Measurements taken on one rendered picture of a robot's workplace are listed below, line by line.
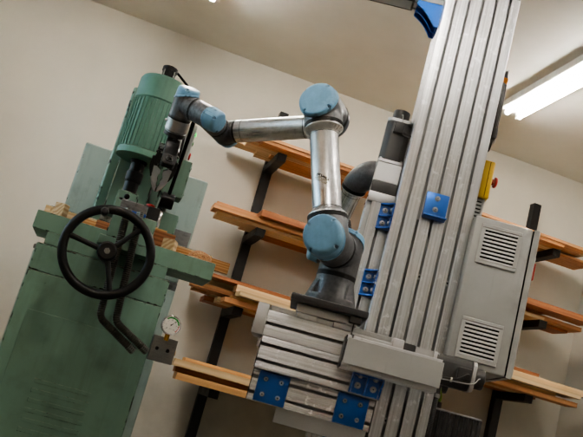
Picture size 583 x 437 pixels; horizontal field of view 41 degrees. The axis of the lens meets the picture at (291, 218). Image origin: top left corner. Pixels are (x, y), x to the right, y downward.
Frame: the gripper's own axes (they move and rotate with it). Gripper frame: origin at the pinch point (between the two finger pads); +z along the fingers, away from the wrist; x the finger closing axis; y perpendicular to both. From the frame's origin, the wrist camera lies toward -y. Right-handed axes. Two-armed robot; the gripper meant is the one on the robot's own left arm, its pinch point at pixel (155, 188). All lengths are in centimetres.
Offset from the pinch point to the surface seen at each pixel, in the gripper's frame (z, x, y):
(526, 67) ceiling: -80, -179, 185
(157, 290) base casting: 28.2, -10.6, -15.1
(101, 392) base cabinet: 59, -4, -33
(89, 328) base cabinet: 43, 6, -24
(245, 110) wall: 13, -44, 274
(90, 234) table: 18.7, 15.3, -9.6
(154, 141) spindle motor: -10.7, 5.3, 17.6
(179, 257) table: 17.6, -14.2, -9.0
